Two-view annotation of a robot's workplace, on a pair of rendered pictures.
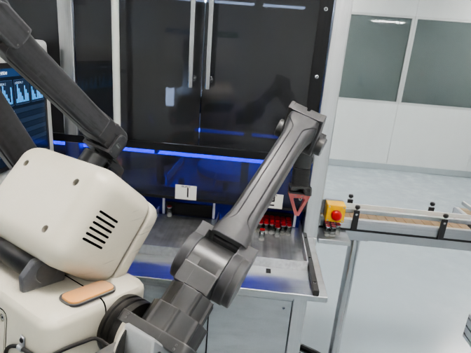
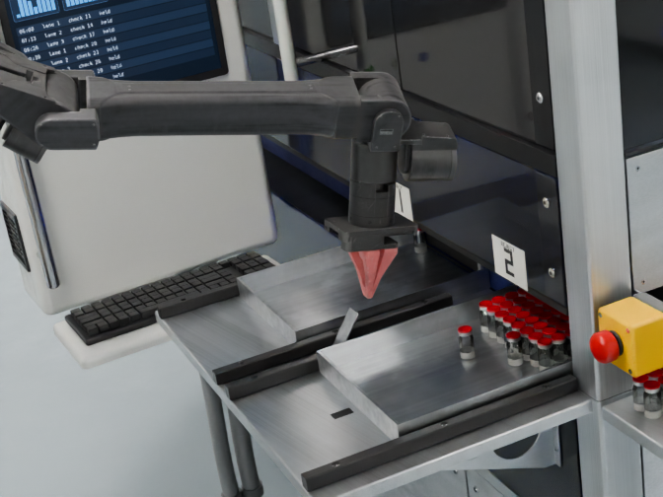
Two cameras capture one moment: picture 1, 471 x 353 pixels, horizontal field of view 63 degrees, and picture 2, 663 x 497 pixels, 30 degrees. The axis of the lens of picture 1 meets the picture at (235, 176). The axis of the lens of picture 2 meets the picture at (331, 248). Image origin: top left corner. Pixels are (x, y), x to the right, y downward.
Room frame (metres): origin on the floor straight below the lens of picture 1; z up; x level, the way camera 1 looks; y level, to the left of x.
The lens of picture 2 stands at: (0.54, -1.50, 1.73)
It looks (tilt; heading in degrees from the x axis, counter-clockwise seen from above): 22 degrees down; 66
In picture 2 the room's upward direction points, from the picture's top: 9 degrees counter-clockwise
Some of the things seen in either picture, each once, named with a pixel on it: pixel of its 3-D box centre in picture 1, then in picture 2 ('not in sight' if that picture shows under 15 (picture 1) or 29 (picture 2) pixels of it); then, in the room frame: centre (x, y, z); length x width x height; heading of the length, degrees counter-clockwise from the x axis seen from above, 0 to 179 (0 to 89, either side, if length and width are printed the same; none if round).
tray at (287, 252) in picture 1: (268, 239); (463, 358); (1.32, -0.14, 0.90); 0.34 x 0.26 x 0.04; 177
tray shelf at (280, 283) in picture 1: (221, 250); (369, 347); (1.26, 0.03, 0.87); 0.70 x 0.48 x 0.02; 87
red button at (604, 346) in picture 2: (336, 215); (608, 345); (1.38, -0.40, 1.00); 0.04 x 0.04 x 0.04; 87
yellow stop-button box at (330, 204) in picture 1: (334, 210); (637, 334); (1.43, -0.40, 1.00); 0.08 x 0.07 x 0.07; 177
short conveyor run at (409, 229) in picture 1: (392, 220); not in sight; (1.55, -0.69, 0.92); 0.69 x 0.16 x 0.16; 87
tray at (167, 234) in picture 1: (179, 230); (360, 282); (1.34, 0.20, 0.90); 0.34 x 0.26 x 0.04; 177
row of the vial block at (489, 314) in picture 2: (268, 227); (515, 335); (1.41, -0.15, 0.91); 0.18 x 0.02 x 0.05; 87
